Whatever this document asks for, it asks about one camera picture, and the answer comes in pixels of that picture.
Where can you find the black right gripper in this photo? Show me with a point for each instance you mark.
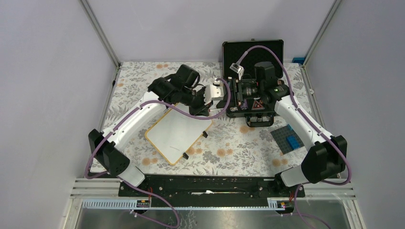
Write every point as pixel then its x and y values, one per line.
pixel 232 103

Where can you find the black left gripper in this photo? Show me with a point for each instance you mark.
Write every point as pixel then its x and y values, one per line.
pixel 202 109

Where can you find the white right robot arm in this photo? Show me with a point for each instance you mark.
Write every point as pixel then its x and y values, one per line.
pixel 326 154

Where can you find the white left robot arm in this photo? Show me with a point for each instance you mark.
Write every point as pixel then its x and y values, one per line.
pixel 176 91

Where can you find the yellow framed whiteboard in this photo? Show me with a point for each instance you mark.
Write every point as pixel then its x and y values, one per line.
pixel 174 133

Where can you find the floral patterned table mat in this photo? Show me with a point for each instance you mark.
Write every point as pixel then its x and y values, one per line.
pixel 230 149

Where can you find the black poker chip case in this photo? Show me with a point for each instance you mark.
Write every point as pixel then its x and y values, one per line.
pixel 261 60

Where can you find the grey lego baseplate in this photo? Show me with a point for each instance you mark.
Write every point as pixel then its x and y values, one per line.
pixel 280 135

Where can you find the blue lego brick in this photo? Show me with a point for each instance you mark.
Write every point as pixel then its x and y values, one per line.
pixel 293 142

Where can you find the blue box in corner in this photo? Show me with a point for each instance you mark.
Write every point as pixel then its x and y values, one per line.
pixel 299 60

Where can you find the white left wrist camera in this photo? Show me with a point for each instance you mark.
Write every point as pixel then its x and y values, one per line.
pixel 214 91

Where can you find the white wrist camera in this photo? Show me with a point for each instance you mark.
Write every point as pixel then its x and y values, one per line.
pixel 237 68
pixel 214 91

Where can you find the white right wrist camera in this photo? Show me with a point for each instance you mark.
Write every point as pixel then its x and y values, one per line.
pixel 237 68

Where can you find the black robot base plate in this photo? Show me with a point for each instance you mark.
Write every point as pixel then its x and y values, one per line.
pixel 211 191

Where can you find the aluminium frame rail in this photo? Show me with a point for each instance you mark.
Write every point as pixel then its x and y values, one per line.
pixel 103 193

